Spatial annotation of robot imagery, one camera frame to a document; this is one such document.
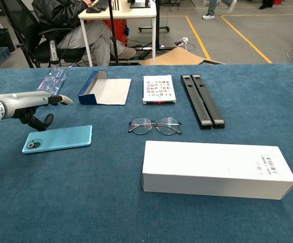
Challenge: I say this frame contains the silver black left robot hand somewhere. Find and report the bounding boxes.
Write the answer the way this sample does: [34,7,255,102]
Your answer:
[0,91,74,132]

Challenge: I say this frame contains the black smartphone teal back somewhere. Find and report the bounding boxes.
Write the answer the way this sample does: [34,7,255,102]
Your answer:
[22,125,93,154]

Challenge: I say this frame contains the clear plastic water bottle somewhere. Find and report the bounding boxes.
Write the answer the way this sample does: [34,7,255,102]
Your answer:
[36,67,67,92]

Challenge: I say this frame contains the black tripod with slanted pole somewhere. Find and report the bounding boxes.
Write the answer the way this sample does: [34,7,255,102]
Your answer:
[16,32,39,68]

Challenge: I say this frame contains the blue plastic crate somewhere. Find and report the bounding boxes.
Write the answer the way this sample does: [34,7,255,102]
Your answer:
[0,47,12,68]

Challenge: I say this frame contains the black waste bin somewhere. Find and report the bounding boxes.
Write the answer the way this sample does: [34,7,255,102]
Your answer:
[0,28,15,53]

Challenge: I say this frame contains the black office chair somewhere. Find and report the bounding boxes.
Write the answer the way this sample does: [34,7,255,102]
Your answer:
[1,0,86,68]

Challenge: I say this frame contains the open blue white carton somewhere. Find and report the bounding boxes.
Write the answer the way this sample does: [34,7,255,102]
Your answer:
[78,70,132,106]

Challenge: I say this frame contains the person in grey trousers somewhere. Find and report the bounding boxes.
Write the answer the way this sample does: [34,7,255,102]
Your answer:
[31,0,137,67]

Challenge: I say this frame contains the black tripod with upright pole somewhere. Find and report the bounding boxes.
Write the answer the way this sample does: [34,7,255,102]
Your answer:
[107,0,119,66]

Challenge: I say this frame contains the blue table cloth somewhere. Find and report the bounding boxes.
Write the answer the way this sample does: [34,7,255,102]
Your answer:
[0,63,293,243]

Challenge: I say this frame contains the thin-framed round eyeglasses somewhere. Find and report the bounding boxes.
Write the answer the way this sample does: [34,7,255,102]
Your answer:
[128,116,183,136]

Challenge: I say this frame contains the red box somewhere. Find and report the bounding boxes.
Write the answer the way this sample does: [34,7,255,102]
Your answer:
[103,19,128,44]

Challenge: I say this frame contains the black keyboard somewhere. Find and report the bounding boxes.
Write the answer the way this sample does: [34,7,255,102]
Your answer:
[93,0,109,11]

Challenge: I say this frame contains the white desk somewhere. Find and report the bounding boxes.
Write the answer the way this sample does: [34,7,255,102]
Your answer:
[78,0,157,67]

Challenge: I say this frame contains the white packet with coloured icons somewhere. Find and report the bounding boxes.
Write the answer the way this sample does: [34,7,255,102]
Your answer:
[142,74,177,105]

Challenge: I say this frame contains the black wheeled stand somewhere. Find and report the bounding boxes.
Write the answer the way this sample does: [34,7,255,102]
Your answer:
[138,0,171,50]

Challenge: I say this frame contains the flat brown cardboard sheet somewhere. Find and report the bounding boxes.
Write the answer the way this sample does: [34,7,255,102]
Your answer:
[138,47,224,66]

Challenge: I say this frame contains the black folding laptop stand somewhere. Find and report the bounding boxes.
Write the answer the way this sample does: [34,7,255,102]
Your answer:
[180,73,226,130]

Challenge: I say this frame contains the long white cardboard box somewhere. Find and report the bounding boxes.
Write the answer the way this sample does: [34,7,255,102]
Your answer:
[142,140,293,200]

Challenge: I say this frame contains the walking person in jeans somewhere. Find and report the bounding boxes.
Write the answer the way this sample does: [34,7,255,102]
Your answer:
[201,0,238,20]

